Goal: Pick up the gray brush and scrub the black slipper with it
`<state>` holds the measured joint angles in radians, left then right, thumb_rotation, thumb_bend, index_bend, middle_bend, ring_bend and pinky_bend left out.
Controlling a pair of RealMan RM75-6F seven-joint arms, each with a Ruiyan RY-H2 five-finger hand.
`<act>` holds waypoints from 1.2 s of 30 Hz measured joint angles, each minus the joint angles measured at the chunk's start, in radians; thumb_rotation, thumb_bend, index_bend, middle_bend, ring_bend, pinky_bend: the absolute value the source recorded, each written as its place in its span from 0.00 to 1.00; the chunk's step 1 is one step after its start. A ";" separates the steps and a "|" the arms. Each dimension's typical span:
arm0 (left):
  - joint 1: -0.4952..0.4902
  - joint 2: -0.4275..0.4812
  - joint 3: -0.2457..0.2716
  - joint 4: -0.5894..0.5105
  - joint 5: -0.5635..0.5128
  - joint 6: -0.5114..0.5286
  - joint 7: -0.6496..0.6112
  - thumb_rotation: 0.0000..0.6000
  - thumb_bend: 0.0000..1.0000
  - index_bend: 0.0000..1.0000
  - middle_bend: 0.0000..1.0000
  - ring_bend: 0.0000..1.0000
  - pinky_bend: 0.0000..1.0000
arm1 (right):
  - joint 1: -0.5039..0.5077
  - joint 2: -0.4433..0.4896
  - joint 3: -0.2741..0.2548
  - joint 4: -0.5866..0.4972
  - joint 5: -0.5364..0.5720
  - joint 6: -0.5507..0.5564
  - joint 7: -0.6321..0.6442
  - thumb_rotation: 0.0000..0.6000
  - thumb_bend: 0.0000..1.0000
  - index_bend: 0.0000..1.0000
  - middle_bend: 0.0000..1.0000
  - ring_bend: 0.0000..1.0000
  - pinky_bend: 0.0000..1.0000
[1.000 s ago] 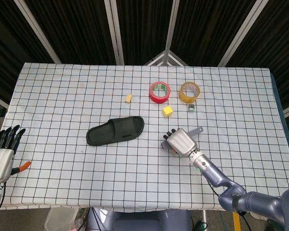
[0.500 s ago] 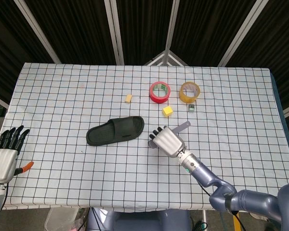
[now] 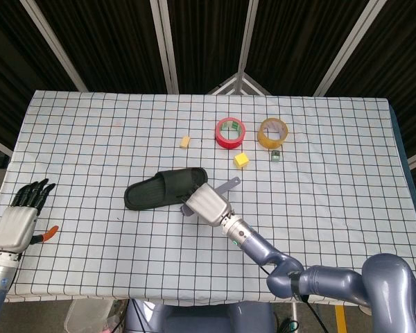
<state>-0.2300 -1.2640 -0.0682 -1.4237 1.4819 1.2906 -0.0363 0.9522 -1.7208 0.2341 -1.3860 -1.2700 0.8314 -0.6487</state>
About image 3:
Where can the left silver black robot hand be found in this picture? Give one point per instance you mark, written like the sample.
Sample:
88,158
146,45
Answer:
15,225

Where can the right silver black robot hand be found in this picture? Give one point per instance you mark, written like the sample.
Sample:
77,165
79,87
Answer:
208,204

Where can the grey scrubbing brush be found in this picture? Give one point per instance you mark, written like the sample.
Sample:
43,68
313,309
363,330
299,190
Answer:
229,184

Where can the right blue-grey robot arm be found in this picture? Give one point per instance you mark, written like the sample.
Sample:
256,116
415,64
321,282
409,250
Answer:
333,281

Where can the yellow cube block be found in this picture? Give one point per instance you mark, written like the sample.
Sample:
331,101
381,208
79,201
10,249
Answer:
241,161

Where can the dark green rubber slipper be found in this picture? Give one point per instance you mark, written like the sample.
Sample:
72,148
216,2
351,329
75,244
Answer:
149,194

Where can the red tape roll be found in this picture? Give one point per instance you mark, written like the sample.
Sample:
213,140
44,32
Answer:
225,143

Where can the tan eraser block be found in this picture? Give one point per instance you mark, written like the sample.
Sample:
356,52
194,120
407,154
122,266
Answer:
184,142

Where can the small green cube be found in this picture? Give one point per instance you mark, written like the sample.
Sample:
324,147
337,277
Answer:
276,156

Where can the clear yellowish tape roll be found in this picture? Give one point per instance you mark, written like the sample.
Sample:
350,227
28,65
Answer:
267,141

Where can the white black-checked tablecloth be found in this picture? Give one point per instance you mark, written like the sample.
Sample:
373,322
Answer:
125,260

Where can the blue-grey robot torso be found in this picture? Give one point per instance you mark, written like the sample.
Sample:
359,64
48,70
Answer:
201,319

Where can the clear plastic storage box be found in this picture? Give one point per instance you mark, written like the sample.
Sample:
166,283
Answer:
90,317

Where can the black white-framed folding screen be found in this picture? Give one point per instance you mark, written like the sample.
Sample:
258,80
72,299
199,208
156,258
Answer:
107,41

